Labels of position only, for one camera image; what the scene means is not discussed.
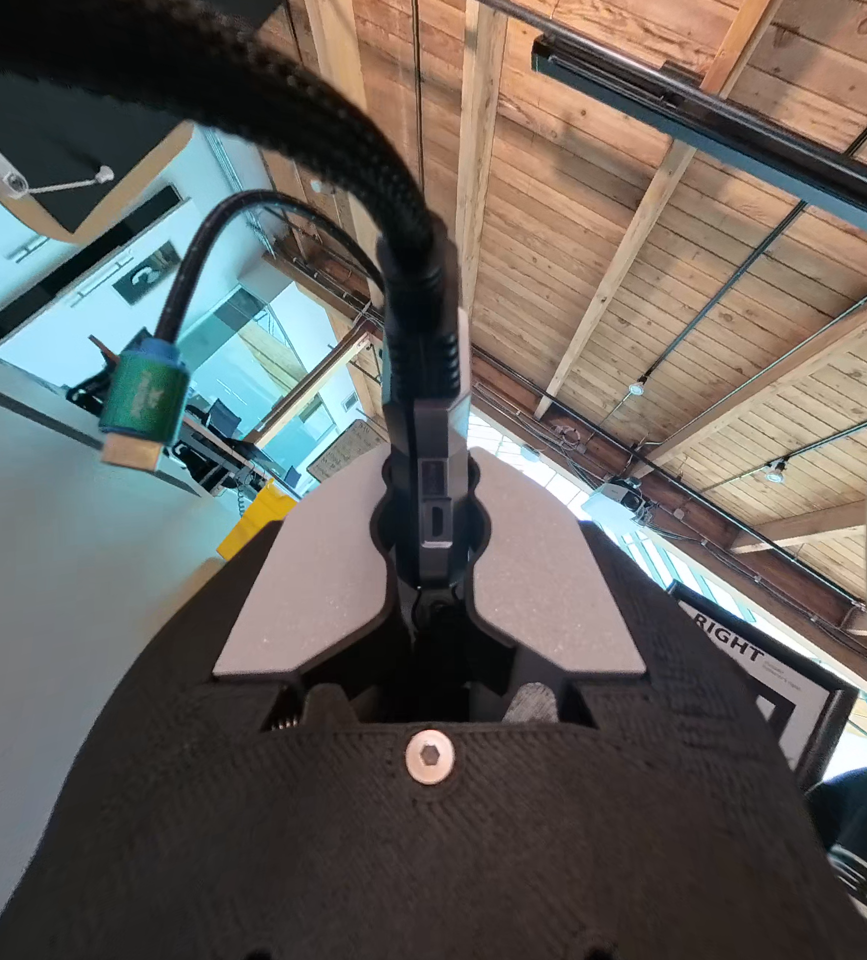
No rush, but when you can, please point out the long office desk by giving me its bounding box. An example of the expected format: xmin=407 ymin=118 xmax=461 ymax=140
xmin=88 ymin=337 xmax=285 ymax=496

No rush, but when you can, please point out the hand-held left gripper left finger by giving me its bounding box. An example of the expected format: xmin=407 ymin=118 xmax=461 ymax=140
xmin=212 ymin=448 xmax=399 ymax=680

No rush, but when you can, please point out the yellow plastic bin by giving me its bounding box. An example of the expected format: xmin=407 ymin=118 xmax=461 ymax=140
xmin=216 ymin=480 xmax=301 ymax=562

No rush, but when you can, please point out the dark door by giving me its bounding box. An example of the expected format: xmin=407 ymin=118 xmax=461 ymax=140
xmin=0 ymin=183 xmax=187 ymax=354

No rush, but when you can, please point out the black office chair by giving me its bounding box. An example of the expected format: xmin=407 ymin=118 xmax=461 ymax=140
xmin=186 ymin=397 xmax=243 ymax=440
xmin=66 ymin=352 xmax=123 ymax=417

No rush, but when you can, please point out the black ceiling track rail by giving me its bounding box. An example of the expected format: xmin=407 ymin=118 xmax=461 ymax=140
xmin=531 ymin=33 xmax=867 ymax=252

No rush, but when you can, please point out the whiteboard on stand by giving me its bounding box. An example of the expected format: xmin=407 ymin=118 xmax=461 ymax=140
xmin=306 ymin=418 xmax=390 ymax=485

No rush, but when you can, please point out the black adapter box with cable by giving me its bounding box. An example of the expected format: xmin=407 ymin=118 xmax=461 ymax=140
xmin=0 ymin=0 xmax=461 ymax=406

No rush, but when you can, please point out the framed marker sign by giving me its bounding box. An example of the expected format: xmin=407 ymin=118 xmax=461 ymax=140
xmin=666 ymin=581 xmax=861 ymax=792

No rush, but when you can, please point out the black board wooden edge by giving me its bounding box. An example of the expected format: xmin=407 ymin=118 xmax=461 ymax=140
xmin=0 ymin=63 xmax=196 ymax=245

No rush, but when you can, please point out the white ceiling projector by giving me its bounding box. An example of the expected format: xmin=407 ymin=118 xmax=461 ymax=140
xmin=582 ymin=476 xmax=656 ymax=530

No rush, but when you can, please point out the silver HDMI splitter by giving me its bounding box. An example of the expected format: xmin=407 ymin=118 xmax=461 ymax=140
xmin=381 ymin=307 xmax=480 ymax=594

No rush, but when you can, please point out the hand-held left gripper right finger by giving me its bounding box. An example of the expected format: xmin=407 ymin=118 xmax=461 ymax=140
xmin=463 ymin=447 xmax=648 ymax=676

